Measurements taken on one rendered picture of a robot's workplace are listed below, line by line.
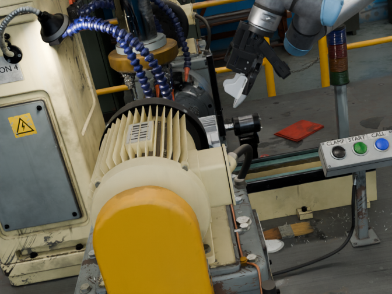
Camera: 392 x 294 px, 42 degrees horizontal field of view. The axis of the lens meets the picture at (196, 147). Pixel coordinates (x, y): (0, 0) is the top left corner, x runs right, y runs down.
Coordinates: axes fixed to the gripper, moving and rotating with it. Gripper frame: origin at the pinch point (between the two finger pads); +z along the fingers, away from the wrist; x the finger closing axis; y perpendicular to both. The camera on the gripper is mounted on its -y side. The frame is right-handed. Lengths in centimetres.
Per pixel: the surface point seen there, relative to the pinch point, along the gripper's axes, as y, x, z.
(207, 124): 5.1, -2.8, 9.0
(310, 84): -134, -321, 57
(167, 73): 19.7, -0.9, -1.4
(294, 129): -37, -54, 19
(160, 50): 23.5, 0.9, -6.9
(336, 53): -31.3, -33.3, -15.8
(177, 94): 12.7, -26.5, 11.3
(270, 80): -72, -230, 45
